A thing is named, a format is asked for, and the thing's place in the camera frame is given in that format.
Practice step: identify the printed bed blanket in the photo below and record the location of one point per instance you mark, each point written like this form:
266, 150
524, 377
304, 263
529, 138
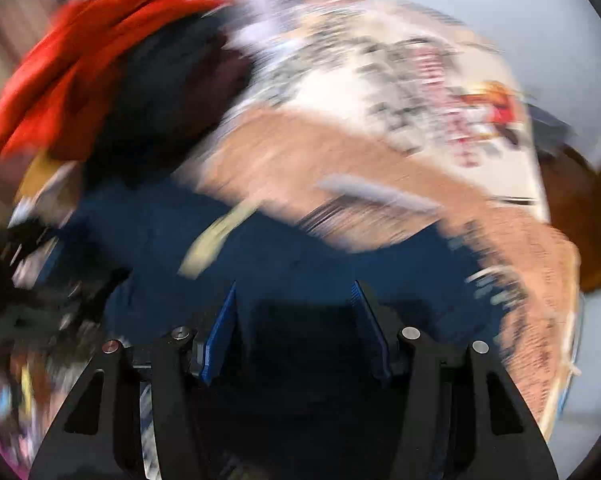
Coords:
368, 120

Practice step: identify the navy patterned hooded garment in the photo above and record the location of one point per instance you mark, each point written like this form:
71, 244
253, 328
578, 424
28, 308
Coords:
296, 397

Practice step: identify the brown wooden door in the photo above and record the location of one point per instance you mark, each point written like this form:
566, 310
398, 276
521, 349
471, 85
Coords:
573, 193

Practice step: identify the red folded garment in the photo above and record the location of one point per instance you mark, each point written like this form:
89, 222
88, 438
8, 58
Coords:
59, 96

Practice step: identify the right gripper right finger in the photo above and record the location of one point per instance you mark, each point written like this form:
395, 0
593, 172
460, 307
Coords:
457, 413

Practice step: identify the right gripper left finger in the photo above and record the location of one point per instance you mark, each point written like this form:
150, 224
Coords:
97, 433

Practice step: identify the dark folded clothes stack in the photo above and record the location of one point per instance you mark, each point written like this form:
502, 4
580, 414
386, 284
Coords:
178, 84

